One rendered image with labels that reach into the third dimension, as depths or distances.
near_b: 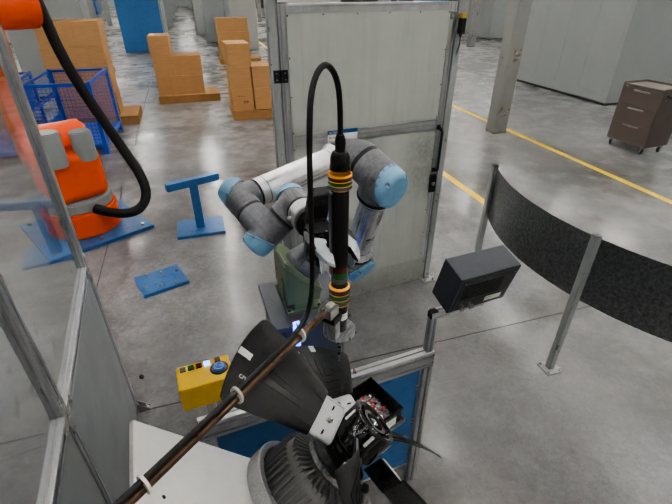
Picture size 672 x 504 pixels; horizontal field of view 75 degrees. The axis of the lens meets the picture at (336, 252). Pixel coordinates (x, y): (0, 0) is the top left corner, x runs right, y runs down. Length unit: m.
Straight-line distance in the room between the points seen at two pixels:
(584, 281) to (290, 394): 2.07
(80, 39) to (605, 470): 8.36
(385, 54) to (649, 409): 2.56
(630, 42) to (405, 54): 7.97
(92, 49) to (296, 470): 8.02
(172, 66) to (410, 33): 7.50
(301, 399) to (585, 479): 1.95
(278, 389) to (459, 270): 0.83
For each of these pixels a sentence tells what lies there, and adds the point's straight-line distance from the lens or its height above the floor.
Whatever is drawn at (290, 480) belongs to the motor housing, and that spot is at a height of 1.17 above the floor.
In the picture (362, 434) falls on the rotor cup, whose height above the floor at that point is 1.25.
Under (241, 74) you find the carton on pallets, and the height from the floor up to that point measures 0.75.
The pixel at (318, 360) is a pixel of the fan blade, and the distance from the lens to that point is 1.27.
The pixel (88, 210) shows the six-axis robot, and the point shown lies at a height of 0.30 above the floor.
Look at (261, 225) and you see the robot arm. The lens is 1.05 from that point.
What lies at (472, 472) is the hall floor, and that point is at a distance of 2.53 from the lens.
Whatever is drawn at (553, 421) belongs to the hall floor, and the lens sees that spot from 2.87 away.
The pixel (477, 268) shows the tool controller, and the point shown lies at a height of 1.24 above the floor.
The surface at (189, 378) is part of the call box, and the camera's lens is 1.43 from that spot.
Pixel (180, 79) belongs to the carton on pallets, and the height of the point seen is 0.43.
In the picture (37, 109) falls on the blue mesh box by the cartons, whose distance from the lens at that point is 7.22.
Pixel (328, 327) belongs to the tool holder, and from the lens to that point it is 0.91.
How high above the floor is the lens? 2.08
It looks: 32 degrees down
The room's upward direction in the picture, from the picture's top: straight up
